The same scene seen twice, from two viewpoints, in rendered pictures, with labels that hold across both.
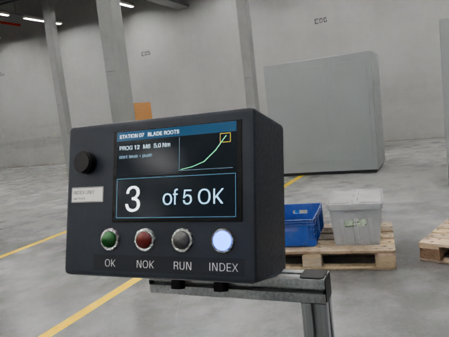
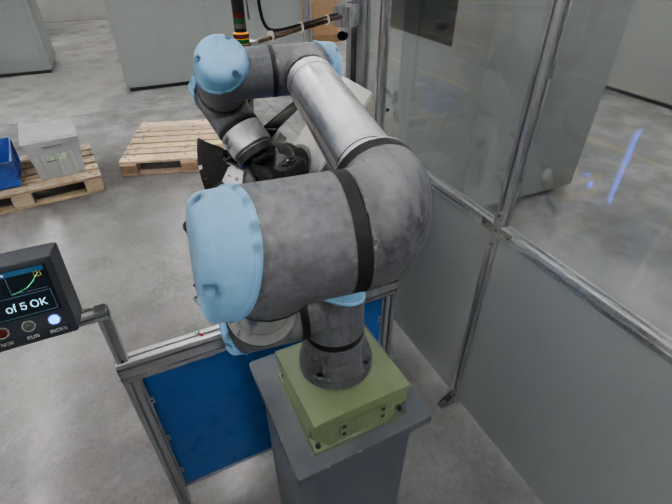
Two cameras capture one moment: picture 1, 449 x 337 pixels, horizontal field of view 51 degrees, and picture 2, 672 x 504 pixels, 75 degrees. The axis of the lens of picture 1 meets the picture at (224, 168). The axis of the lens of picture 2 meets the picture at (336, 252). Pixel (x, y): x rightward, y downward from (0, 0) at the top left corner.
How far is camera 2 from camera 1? 0.72 m
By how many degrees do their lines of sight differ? 54
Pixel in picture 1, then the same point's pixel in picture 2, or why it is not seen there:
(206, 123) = (21, 268)
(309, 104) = not seen: outside the picture
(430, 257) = (130, 172)
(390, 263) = (99, 186)
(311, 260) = (22, 200)
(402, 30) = not seen: outside the picture
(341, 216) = (40, 153)
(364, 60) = not seen: outside the picture
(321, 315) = (108, 323)
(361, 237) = (65, 168)
